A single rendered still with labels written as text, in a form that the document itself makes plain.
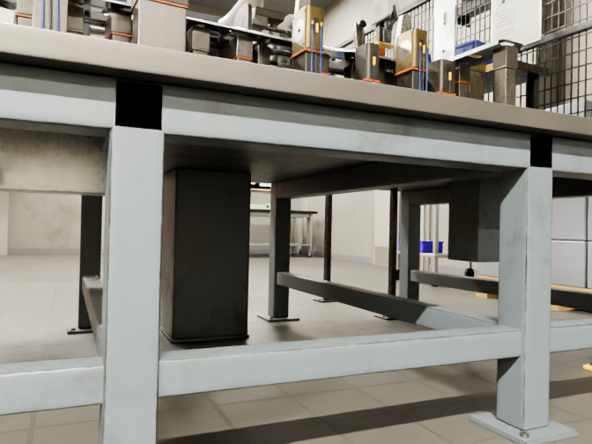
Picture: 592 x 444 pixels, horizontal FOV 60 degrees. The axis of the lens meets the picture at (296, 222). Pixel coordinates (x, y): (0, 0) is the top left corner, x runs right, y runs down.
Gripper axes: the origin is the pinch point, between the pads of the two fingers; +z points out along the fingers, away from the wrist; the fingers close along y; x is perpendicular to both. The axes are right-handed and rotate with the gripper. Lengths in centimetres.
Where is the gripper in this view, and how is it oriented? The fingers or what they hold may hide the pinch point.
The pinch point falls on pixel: (384, 37)
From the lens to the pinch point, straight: 191.6
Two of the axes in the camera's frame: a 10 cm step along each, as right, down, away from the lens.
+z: -0.2, 10.0, -0.1
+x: 8.8, 0.2, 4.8
